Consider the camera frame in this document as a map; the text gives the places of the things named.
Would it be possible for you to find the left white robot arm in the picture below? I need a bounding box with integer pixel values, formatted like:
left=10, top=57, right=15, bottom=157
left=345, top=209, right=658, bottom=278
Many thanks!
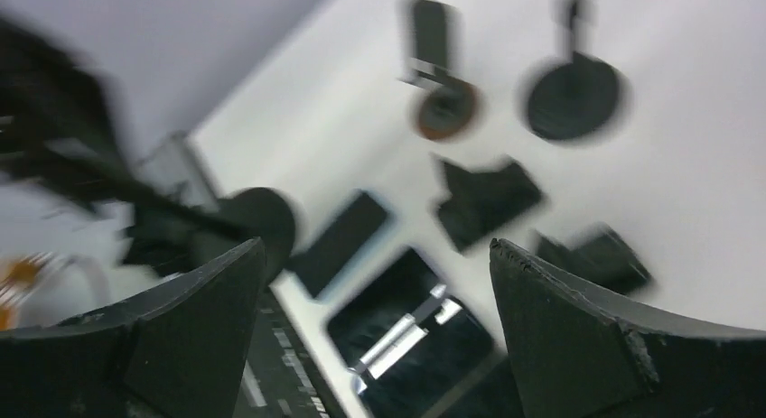
left=1, top=16, right=188, bottom=276

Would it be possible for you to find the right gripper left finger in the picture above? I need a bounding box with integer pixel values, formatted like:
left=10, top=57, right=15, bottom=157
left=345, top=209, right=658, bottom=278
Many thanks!
left=1, top=239, right=266, bottom=417

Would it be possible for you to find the black phone stand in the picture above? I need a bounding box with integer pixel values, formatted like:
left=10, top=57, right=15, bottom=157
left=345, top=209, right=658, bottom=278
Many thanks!
left=534, top=224, right=653, bottom=295
left=434, top=156, right=545, bottom=253

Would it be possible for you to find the brown base phone stand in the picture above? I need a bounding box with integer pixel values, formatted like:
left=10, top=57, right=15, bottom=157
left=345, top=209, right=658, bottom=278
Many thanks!
left=402, top=0, right=481, bottom=142

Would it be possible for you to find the blue case phone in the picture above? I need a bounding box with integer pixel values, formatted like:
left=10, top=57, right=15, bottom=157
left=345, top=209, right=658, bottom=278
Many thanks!
left=287, top=191, right=389, bottom=298

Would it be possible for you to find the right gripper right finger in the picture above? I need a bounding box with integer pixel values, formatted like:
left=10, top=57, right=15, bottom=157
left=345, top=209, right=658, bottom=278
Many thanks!
left=490, top=239, right=765, bottom=417

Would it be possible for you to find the lilac case phone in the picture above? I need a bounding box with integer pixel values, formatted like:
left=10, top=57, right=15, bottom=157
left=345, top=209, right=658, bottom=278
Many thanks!
left=327, top=248, right=495, bottom=418

